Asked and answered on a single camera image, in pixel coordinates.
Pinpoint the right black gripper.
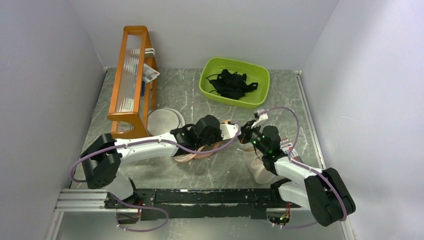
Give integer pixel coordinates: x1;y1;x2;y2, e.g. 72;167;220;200
238;119;268;155

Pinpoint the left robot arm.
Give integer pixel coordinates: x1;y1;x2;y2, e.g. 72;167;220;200
78;115;241;208

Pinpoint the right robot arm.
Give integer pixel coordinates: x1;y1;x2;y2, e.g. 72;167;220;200
238;120;356;227

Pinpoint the beige mesh laundry bag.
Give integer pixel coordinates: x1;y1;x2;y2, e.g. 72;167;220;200
240;143;276;185

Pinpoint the black bra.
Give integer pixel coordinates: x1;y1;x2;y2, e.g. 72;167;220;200
206;68;259;100

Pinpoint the colour marker pack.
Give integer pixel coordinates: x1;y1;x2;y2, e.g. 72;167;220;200
280;138;302;162

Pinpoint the green plastic basin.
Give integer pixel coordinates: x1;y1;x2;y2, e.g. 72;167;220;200
199;57;271;109

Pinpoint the white packaged card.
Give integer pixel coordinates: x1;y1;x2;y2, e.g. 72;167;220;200
142;63;160;83

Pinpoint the orange wooden rack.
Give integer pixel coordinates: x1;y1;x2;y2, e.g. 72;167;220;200
107;25;158;139

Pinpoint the white grey small case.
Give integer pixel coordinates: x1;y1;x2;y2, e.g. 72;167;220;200
144;47;156;58

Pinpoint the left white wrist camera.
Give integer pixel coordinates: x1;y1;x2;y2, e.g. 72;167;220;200
220;123;240;140

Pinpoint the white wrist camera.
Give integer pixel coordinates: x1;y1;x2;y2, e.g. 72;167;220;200
251;109;268;129
220;123;240;140

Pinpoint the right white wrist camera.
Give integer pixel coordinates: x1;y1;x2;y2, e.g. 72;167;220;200
251;109;268;129

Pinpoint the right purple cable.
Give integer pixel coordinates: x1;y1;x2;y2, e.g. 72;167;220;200
256;106;349;230

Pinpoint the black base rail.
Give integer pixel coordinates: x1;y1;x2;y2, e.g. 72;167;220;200
104;188;289;221

